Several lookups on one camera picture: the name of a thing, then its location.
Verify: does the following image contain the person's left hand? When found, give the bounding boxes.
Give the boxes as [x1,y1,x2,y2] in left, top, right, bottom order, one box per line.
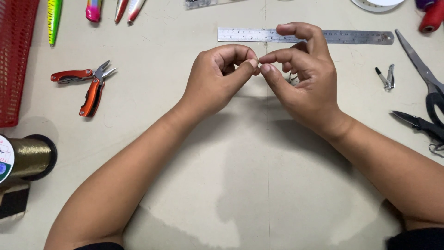
[180,44,259,121]

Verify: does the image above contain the person's right hand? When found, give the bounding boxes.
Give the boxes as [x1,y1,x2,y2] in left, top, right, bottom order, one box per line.
[259,22,348,135]

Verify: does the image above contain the steel ruler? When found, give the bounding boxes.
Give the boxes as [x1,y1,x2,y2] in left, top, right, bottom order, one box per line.
[218,27,395,46]

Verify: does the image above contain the silver nail clipper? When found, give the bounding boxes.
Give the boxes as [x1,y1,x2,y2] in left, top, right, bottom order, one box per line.
[375,63,396,92]

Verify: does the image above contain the clear plastic box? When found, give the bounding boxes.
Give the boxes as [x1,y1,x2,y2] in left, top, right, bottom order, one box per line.
[185,0,218,10]

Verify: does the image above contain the white round spool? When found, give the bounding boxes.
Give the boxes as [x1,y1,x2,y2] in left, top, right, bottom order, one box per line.
[350,0,406,13]

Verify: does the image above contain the white red fishing lure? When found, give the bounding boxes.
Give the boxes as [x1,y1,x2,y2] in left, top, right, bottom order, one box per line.
[126,0,146,26]

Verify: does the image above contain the red silver fishing lure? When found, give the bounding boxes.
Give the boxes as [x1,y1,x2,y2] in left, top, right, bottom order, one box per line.
[114,0,130,24]

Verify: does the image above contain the orange multitool pliers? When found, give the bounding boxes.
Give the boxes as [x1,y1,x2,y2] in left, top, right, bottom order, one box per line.
[51,60,117,117]

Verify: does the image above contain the red thread spool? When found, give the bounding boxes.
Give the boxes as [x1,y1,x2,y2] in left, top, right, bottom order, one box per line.
[418,0,444,34]

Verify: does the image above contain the pink fishing lure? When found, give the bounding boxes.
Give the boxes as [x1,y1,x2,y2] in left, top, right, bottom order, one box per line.
[85,0,103,23]

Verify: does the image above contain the purple thread spool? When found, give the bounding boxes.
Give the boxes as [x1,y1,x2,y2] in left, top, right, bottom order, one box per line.
[415,0,438,11]

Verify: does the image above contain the green yellow fishing lure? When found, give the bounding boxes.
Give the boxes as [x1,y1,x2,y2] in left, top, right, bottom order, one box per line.
[47,0,63,47]

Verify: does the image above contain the black right sleeve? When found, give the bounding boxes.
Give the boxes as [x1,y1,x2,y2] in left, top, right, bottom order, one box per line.
[386,227,444,250]

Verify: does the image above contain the black sleeve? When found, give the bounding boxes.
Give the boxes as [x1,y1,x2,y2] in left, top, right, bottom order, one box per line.
[386,227,444,250]
[74,242,125,250]

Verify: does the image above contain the black left sleeve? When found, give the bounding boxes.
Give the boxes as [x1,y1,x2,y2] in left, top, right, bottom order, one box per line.
[74,242,125,250]

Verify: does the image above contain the gold thread spool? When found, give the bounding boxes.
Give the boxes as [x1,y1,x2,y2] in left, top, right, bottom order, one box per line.
[0,134,58,185]

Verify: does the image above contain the red mesh basket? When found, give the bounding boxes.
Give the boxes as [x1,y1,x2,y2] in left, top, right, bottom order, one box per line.
[0,0,41,128]

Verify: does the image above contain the black foam block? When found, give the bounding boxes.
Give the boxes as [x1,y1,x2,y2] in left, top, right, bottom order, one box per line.
[0,183,31,220]

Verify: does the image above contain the large black-handled scissors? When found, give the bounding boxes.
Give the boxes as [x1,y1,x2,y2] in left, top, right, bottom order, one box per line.
[395,29,444,130]

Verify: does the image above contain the metal wire ring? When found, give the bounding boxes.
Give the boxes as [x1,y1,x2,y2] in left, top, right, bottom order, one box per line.
[428,142,444,159]

